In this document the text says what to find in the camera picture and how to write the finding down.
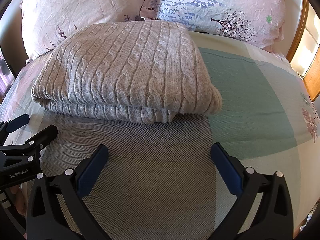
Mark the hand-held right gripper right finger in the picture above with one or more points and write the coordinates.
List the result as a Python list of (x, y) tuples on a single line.
[(227, 170)]

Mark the pink floral pillow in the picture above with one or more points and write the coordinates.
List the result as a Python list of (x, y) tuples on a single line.
[(82, 7)]

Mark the pink pillow with blue flowers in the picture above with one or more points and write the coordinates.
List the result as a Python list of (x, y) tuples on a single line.
[(215, 2)]

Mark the person's left hand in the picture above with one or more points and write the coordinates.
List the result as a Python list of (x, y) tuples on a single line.
[(19, 200)]

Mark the wooden headboard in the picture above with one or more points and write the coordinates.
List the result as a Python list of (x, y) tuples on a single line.
[(314, 80)]

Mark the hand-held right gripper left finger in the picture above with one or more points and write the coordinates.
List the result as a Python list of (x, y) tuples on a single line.
[(92, 168)]

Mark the plaid bed blanket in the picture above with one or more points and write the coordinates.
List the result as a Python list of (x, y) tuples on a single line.
[(250, 100)]

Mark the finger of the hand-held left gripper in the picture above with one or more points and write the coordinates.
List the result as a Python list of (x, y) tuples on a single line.
[(47, 134), (18, 121)]

